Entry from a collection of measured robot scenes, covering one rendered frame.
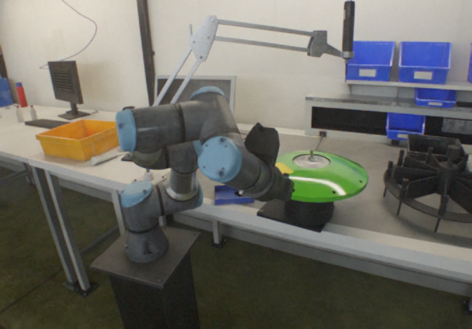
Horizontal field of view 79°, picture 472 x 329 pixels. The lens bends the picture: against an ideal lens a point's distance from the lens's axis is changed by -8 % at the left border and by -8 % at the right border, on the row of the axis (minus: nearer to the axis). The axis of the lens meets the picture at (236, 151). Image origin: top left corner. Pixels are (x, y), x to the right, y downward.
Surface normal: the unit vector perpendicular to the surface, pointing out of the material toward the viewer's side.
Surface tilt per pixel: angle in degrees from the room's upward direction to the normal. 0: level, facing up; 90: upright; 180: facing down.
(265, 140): 55
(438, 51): 90
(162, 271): 0
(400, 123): 90
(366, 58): 90
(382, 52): 90
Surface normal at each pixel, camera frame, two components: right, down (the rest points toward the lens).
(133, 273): -0.04, -0.93
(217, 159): -0.40, -0.20
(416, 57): -0.46, 0.33
